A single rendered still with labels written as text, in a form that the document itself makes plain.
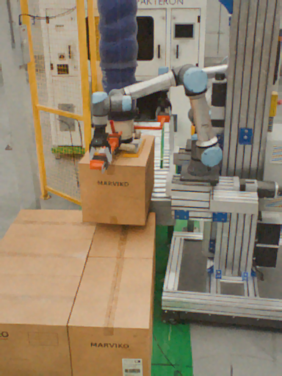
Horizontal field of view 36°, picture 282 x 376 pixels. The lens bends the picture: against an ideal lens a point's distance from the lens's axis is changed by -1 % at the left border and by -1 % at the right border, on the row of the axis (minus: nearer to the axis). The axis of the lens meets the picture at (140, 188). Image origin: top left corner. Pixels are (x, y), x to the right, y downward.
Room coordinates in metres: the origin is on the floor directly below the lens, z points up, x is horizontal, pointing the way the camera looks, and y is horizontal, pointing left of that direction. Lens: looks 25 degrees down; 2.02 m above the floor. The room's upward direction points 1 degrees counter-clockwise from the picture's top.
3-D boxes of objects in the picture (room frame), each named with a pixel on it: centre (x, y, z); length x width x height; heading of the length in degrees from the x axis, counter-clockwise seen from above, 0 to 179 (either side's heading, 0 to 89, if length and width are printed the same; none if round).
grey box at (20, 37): (3.67, 0.95, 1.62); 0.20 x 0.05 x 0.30; 176
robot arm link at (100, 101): (2.11, 0.19, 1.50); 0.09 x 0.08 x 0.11; 100
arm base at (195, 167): (2.35, -0.35, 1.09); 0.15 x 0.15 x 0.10
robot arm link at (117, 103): (2.15, 0.10, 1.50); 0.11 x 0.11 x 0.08; 10
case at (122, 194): (2.68, 0.13, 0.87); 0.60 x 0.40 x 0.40; 172
